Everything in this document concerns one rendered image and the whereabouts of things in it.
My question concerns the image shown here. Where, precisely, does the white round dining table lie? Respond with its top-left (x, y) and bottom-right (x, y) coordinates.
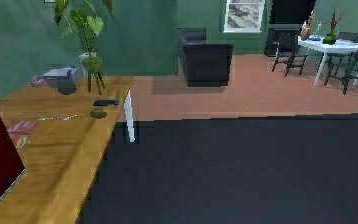
top-left (297, 35), bottom-right (358, 87)

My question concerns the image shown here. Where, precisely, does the dark grey rounded statue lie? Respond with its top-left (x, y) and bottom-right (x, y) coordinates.
top-left (56, 69), bottom-right (78, 96)

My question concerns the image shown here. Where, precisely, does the dark red laptop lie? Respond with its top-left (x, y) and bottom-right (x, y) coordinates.
top-left (0, 108), bottom-right (26, 213)

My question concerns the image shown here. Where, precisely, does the green house plant in pot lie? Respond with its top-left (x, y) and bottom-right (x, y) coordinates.
top-left (53, 0), bottom-right (116, 95)

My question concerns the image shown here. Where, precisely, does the black dining chair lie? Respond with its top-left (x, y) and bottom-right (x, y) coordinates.
top-left (271, 30), bottom-right (309, 78)
top-left (323, 42), bottom-right (358, 96)
top-left (327, 31), bottom-right (358, 69)

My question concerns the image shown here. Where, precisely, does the brown potato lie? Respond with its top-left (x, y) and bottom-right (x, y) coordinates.
top-left (90, 108), bottom-right (108, 120)

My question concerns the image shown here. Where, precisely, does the black remote control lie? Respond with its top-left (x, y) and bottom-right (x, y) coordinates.
top-left (92, 99), bottom-right (120, 107)

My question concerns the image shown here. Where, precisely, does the green vase with red twigs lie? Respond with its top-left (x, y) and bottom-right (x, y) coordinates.
top-left (322, 7), bottom-right (345, 46)

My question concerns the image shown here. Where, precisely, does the wooden table with white legs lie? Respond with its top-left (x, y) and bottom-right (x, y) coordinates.
top-left (0, 75), bottom-right (137, 224)

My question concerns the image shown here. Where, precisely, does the grey box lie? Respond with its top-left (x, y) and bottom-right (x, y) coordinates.
top-left (42, 67), bottom-right (82, 88)

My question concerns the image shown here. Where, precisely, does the silver fork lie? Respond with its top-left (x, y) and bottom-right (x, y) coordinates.
top-left (37, 114), bottom-right (78, 122)

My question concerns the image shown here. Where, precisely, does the white framed window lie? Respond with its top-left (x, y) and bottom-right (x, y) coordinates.
top-left (223, 0), bottom-right (266, 34)

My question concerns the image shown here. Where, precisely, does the pink cloth lump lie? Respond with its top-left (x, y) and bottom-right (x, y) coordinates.
top-left (30, 75), bottom-right (46, 88)

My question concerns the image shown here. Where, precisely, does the black cabinet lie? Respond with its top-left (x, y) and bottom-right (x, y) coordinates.
top-left (263, 0), bottom-right (317, 58)

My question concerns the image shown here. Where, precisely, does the red and white magazine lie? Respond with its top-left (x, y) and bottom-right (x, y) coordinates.
top-left (6, 119), bottom-right (40, 149)

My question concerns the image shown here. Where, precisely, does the brown bottle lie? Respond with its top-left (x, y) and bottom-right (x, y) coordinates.
top-left (300, 10), bottom-right (315, 42)

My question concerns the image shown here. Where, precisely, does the black sofa armchair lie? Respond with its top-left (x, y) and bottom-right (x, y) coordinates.
top-left (177, 27), bottom-right (235, 88)

